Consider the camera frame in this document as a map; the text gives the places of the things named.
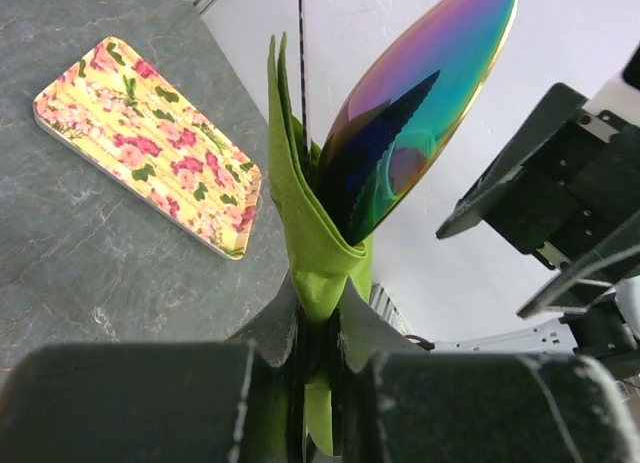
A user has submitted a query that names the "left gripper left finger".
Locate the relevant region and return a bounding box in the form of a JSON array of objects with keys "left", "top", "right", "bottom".
[{"left": 1, "top": 279, "right": 305, "bottom": 462}]

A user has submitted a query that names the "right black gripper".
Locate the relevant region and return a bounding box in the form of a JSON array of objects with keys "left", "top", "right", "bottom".
[{"left": 435, "top": 56, "right": 639, "bottom": 363}]

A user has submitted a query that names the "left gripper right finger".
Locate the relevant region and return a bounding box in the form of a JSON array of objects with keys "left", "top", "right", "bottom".
[{"left": 332, "top": 283, "right": 639, "bottom": 462}]

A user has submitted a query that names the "green paper napkin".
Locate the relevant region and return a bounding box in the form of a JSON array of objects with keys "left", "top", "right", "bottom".
[{"left": 267, "top": 35, "right": 373, "bottom": 456}]

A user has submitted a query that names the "iridescent gold spoon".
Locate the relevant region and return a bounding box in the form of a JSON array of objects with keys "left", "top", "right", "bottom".
[{"left": 314, "top": 0, "right": 517, "bottom": 245}]

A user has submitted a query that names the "iridescent knife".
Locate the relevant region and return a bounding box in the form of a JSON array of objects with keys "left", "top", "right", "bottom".
[{"left": 298, "top": 0, "right": 311, "bottom": 159}]

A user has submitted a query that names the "floral rectangular tray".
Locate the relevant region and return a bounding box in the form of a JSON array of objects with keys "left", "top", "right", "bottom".
[{"left": 33, "top": 36, "right": 262, "bottom": 260}]

